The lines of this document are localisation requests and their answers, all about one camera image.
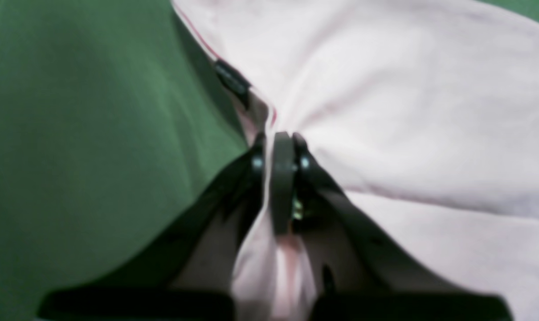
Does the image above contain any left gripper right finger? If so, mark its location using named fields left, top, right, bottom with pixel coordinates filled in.
left=269, top=132, right=513, bottom=321

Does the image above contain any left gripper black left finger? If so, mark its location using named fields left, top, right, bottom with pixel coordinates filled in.
left=37, top=133, right=265, bottom=321

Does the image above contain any pink t-shirt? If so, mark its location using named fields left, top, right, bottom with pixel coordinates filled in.
left=172, top=0, right=539, bottom=321

